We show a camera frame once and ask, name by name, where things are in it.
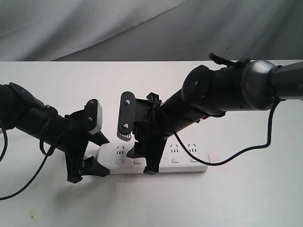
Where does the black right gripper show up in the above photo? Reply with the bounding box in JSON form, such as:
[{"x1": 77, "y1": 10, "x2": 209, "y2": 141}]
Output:
[{"x1": 126, "y1": 92, "x2": 171, "y2": 175}]

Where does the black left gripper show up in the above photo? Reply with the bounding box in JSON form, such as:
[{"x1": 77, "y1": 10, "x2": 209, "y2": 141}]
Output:
[{"x1": 58, "y1": 110, "x2": 110, "y2": 183}]

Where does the white five-outlet power strip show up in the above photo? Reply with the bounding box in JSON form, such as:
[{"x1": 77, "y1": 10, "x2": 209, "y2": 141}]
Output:
[{"x1": 98, "y1": 141, "x2": 208, "y2": 175}]

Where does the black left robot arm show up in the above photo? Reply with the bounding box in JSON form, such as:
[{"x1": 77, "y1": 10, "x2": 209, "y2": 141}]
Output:
[{"x1": 0, "y1": 82, "x2": 110, "y2": 183}]

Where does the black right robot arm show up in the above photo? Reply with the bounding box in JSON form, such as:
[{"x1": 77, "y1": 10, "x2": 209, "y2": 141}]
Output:
[{"x1": 127, "y1": 59, "x2": 303, "y2": 175}]

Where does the white backdrop cloth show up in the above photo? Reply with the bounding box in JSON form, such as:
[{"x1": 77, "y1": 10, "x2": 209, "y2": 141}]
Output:
[{"x1": 0, "y1": 0, "x2": 303, "y2": 61}]

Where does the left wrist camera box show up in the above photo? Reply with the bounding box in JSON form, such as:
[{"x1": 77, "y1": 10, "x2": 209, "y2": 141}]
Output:
[{"x1": 84, "y1": 99, "x2": 103, "y2": 135}]

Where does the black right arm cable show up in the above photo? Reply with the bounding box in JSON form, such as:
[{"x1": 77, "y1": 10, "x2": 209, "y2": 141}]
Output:
[{"x1": 174, "y1": 53, "x2": 281, "y2": 166}]

